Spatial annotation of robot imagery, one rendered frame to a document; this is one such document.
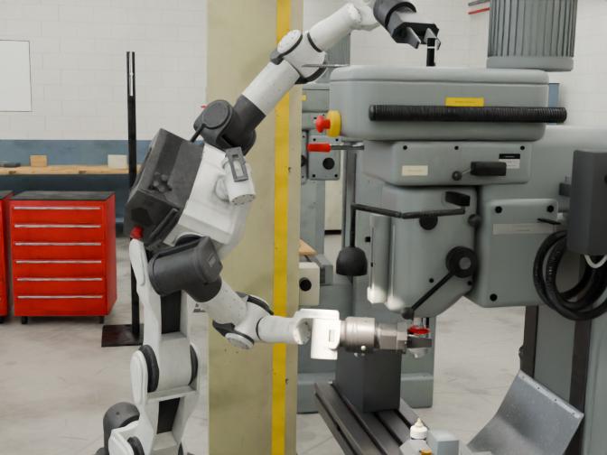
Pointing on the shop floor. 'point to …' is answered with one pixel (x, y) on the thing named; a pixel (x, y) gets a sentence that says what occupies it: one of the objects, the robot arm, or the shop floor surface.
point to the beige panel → (257, 236)
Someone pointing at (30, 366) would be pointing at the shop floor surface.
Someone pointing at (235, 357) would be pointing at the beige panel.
